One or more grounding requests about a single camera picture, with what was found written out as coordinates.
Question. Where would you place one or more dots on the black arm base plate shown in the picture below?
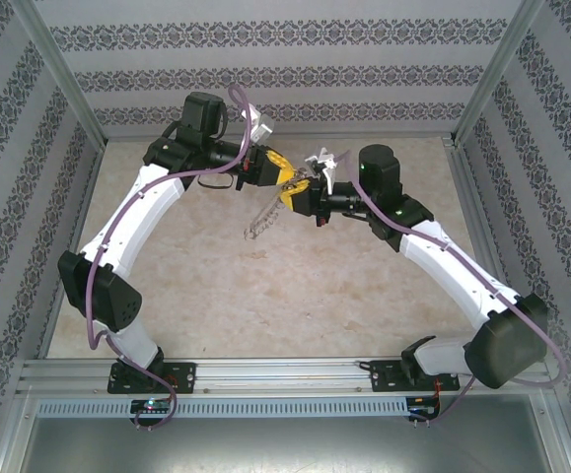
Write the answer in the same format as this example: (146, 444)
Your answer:
(181, 377)
(383, 377)

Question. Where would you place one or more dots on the small circuit board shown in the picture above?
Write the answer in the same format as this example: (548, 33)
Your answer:
(420, 406)
(149, 406)

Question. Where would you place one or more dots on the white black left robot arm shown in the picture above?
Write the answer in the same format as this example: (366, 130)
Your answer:
(137, 217)

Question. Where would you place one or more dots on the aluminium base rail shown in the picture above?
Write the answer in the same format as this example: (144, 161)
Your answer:
(285, 374)

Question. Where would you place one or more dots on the grey metal sheet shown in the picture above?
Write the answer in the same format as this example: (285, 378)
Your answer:
(285, 448)

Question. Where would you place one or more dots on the aluminium frame post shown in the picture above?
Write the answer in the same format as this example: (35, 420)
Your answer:
(58, 69)
(498, 69)

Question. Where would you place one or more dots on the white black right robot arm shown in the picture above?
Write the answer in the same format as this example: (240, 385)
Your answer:
(452, 271)

